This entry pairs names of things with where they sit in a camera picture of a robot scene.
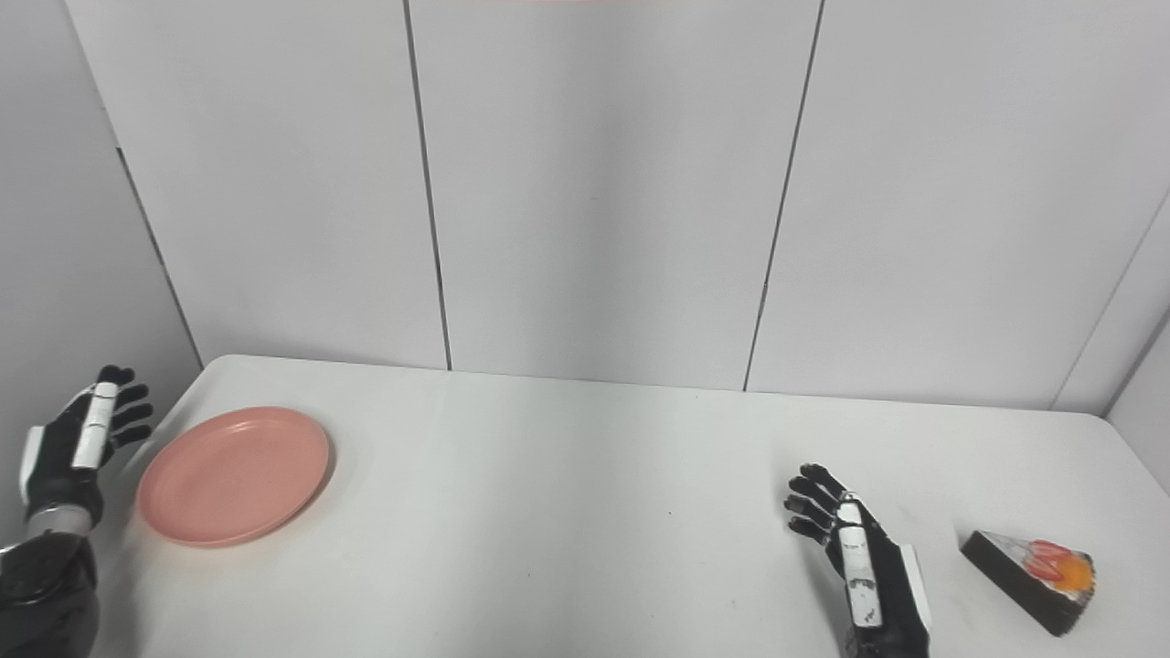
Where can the chocolate cake slice with fruit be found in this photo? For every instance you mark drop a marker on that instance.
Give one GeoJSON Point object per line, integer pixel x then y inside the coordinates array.
{"type": "Point", "coordinates": [1019, 571]}

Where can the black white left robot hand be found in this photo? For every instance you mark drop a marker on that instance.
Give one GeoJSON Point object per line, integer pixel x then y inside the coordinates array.
{"type": "Point", "coordinates": [84, 439]}

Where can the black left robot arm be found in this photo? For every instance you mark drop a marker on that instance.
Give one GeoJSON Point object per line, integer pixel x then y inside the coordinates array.
{"type": "Point", "coordinates": [46, 585]}

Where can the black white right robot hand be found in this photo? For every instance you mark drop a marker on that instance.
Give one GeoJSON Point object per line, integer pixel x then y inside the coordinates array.
{"type": "Point", "coordinates": [864, 576]}

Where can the pink round plate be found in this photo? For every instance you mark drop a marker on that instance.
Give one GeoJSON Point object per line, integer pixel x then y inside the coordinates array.
{"type": "Point", "coordinates": [234, 476]}

